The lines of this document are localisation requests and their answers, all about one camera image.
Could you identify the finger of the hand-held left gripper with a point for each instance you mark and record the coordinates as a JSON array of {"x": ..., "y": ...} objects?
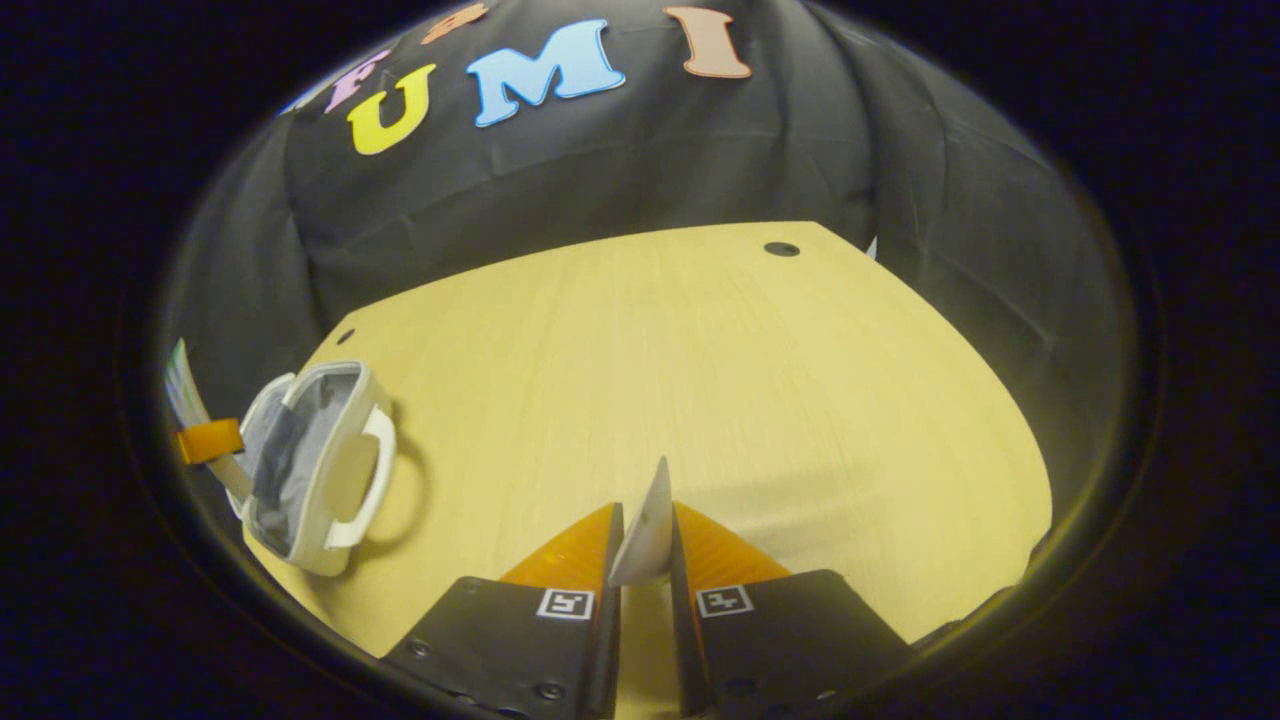
[{"x": 210, "y": 440}]

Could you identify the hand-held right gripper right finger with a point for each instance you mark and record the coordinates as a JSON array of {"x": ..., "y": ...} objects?
[{"x": 688, "y": 650}]

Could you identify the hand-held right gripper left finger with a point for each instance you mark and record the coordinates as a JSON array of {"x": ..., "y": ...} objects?
[{"x": 605, "y": 650}]

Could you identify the small white suitcase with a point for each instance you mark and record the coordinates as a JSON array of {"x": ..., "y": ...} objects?
[{"x": 340, "y": 480}]

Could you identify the black backdrop cloth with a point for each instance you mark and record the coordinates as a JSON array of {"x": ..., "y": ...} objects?
[{"x": 620, "y": 170}]

